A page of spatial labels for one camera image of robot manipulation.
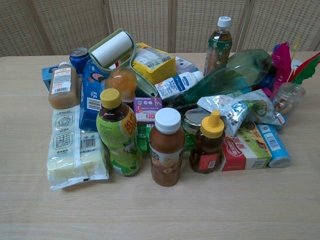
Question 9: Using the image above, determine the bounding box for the brown juice bottle white label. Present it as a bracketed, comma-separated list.
[48, 61, 81, 110]

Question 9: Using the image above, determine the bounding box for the white sponge pack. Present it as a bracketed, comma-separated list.
[46, 104, 111, 192]

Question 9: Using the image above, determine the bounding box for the honey bottle yellow cap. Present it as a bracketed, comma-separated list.
[189, 109, 226, 175]

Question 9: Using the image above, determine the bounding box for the light blue canister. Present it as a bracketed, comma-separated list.
[256, 123, 293, 169]

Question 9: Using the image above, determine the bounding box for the green tea bottle yellow cap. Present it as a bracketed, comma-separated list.
[96, 88, 143, 177]

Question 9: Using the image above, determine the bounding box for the white green foil snack bag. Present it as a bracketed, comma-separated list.
[196, 88, 286, 137]

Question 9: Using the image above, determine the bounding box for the blue soda can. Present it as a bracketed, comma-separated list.
[69, 46, 91, 75]

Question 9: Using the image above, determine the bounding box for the large green plastic bottle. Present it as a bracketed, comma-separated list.
[172, 49, 274, 106]

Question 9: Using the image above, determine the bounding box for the small purple box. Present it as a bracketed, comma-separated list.
[133, 96, 164, 126]

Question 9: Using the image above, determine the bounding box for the grey-blue cardboard box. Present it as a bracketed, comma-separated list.
[41, 65, 60, 91]

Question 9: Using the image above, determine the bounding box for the blue plastic toy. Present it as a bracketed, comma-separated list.
[259, 72, 276, 88]

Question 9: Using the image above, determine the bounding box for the colourful feather shuttlecock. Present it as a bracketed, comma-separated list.
[271, 37, 320, 94]

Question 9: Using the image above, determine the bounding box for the tea bottle white cap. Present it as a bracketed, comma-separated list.
[203, 16, 234, 77]

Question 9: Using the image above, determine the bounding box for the red and green carton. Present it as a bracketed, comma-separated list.
[221, 121, 273, 172]

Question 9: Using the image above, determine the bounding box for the small white box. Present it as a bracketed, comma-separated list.
[174, 56, 197, 75]

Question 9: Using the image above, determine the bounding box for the yellow snack bag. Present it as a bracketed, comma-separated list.
[131, 42, 178, 86]

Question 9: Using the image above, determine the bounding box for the orange liquid bottle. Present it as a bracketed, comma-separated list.
[104, 67, 138, 104]

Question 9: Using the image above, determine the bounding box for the brown drink bottle white cap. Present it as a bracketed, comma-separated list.
[149, 107, 187, 188]

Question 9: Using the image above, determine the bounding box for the green lint roller white roll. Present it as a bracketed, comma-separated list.
[88, 28, 159, 99]

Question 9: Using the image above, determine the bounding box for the green crumpled plastic bottle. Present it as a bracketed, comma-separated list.
[136, 123, 193, 154]

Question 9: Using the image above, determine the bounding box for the glass jar metal lid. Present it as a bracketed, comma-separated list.
[182, 107, 213, 151]

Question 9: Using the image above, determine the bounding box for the white bottle blue label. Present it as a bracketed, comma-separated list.
[154, 70, 205, 101]

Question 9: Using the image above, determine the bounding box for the woven folding screen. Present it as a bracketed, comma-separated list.
[0, 0, 320, 58]

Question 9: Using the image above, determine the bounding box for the clear plastic cup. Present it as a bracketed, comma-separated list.
[271, 82, 307, 117]

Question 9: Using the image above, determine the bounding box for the blue Oreo cookie box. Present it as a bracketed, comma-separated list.
[78, 61, 111, 133]

